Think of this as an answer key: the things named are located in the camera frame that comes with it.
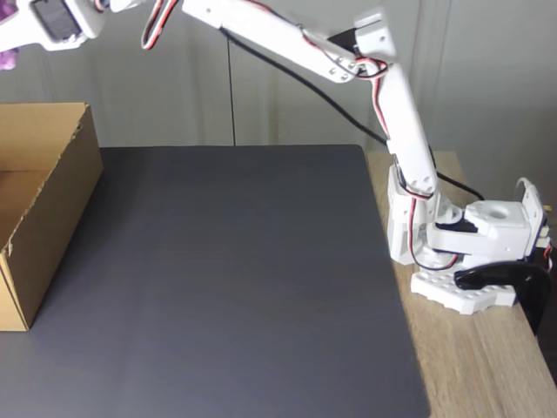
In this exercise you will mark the brown cardboard box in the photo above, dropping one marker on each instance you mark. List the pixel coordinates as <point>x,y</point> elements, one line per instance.
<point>56,217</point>

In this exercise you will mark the black table clamp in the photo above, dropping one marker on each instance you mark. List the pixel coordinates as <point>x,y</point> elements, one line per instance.
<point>535,300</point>

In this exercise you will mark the dark grey table mat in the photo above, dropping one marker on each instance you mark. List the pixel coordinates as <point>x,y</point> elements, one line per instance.
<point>196,261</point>

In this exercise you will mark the purple pink bumpy ball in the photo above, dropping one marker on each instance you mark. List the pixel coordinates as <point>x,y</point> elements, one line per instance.
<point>8,61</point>

